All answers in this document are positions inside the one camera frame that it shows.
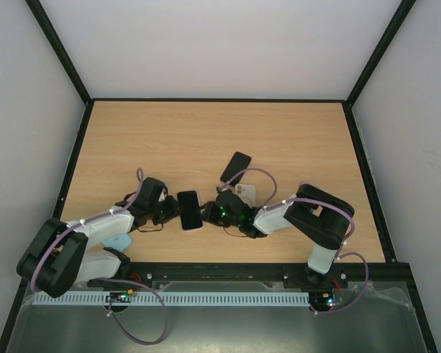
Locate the black screen phone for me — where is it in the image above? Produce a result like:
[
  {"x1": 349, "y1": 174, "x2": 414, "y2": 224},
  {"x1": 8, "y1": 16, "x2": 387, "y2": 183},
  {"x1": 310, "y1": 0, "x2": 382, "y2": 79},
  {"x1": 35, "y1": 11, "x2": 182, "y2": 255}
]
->
[{"x1": 176, "y1": 190, "x2": 204, "y2": 232}]

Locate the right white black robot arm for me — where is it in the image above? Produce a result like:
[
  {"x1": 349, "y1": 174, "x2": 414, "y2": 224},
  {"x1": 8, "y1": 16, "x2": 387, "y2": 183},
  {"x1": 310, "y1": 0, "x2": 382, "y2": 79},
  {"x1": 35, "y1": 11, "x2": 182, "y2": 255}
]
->
[{"x1": 200, "y1": 183, "x2": 356, "y2": 288}]

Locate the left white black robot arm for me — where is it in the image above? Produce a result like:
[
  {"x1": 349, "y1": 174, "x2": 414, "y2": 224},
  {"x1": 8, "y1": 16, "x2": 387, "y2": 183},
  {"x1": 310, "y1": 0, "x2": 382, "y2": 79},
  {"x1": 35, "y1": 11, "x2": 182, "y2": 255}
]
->
[{"x1": 16, "y1": 196, "x2": 179, "y2": 298}]

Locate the cream white phone case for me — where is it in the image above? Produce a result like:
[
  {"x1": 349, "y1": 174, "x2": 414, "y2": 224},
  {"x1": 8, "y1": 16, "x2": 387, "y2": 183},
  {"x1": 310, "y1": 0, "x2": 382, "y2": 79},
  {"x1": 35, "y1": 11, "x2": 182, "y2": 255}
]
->
[{"x1": 234, "y1": 183, "x2": 257, "y2": 207}]

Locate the light blue phone case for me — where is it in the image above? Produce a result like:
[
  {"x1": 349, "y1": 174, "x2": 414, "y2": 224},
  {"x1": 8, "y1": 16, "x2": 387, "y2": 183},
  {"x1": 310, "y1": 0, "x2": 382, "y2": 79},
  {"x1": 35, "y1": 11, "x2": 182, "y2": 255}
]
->
[{"x1": 102, "y1": 233, "x2": 132, "y2": 252}]

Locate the dark red phone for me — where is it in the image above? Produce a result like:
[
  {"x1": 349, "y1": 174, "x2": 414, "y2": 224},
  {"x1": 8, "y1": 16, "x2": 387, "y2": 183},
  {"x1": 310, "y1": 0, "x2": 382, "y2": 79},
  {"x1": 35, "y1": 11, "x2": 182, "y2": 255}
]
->
[{"x1": 220, "y1": 151, "x2": 252, "y2": 182}]

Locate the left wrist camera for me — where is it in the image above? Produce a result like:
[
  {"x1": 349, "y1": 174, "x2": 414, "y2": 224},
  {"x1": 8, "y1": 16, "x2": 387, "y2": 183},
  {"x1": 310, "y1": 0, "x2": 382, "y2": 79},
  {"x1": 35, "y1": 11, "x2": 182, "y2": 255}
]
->
[{"x1": 137, "y1": 177, "x2": 168, "y2": 208}]

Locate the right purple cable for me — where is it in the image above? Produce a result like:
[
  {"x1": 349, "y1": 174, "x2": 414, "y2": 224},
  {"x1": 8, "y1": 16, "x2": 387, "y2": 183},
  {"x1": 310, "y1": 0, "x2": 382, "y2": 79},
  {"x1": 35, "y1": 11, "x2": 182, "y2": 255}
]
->
[{"x1": 217, "y1": 168, "x2": 370, "y2": 315}]

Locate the purple cable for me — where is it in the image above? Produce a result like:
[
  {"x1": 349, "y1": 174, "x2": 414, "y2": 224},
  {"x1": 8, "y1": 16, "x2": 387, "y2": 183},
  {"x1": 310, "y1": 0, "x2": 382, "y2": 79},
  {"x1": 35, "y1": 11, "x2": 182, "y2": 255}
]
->
[
  {"x1": 217, "y1": 168, "x2": 370, "y2": 315},
  {"x1": 29, "y1": 168, "x2": 169, "y2": 345}
]

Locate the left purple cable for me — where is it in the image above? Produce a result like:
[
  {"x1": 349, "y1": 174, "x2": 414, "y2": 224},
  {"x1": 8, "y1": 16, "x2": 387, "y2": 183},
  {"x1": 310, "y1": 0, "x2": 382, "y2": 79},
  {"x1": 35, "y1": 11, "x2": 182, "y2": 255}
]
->
[{"x1": 29, "y1": 168, "x2": 169, "y2": 345}]

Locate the white slotted cable duct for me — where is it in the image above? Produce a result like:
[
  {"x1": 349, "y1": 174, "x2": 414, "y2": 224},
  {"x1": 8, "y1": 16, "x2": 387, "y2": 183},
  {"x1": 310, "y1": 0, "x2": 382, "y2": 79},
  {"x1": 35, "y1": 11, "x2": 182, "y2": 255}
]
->
[{"x1": 32, "y1": 291, "x2": 309, "y2": 307}]

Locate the black aluminium frame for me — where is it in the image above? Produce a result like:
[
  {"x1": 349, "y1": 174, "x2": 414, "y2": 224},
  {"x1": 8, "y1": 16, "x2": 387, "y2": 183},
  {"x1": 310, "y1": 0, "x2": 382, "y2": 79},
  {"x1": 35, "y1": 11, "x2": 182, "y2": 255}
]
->
[{"x1": 0, "y1": 0, "x2": 440, "y2": 353}]

